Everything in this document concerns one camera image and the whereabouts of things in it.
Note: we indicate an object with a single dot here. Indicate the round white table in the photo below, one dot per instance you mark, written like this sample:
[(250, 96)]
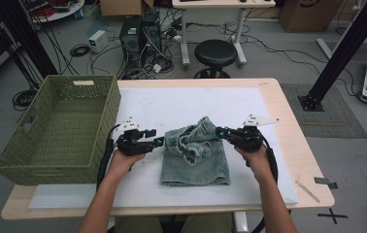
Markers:
[(65, 14)]

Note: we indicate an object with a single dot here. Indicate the large cardboard box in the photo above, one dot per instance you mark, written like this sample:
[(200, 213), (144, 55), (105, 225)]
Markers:
[(311, 14)]

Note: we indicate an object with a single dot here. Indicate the dark computer tower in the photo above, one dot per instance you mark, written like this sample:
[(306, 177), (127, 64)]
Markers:
[(152, 32)]

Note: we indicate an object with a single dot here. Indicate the white desk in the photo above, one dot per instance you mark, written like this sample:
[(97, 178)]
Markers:
[(223, 3)]

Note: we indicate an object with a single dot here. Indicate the person's legs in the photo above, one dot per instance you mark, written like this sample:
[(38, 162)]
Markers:
[(204, 225)]

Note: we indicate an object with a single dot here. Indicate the green woven basket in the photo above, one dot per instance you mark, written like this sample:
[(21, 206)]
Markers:
[(61, 136)]

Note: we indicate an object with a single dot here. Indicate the black round stool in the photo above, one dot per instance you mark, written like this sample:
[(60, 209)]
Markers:
[(215, 53)]

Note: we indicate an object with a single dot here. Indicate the grey floor mat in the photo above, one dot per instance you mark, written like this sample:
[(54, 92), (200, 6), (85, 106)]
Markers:
[(333, 126)]

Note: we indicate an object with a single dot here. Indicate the small cardboard box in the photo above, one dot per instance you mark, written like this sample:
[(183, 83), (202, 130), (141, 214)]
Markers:
[(123, 7)]

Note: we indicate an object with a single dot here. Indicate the thin wooden stick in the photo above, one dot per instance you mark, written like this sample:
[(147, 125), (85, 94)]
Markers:
[(307, 191)]

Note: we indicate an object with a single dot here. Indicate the black tape cross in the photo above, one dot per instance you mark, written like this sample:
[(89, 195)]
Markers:
[(332, 216)]

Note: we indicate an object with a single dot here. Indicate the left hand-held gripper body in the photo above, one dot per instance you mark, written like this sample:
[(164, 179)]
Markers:
[(133, 145)]

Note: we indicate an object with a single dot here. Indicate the light blue denim shorts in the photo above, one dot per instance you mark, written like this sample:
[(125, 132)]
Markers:
[(194, 161)]

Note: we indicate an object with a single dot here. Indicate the person's right hand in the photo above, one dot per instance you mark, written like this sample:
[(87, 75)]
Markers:
[(259, 163)]

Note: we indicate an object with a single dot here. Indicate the black computer tower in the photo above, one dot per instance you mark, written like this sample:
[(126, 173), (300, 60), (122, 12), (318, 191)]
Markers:
[(129, 42)]

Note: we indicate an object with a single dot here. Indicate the white foam mat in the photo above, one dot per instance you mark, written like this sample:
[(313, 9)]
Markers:
[(188, 103)]

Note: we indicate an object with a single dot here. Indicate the white power adapter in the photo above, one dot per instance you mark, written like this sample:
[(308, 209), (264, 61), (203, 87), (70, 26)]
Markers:
[(157, 68)]

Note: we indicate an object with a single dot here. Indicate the black tape strip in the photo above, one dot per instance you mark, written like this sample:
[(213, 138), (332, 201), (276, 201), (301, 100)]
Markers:
[(325, 182)]

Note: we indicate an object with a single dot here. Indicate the black frame post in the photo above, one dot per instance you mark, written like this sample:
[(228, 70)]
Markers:
[(343, 51), (32, 45)]

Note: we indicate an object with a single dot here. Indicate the small white box device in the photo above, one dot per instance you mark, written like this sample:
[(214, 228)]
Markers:
[(98, 40)]

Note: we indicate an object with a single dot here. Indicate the person's left hand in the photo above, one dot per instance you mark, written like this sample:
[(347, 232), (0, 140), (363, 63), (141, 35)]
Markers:
[(123, 166)]

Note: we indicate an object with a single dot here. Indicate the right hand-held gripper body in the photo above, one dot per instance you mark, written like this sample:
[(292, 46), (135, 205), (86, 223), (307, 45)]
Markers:
[(249, 139)]

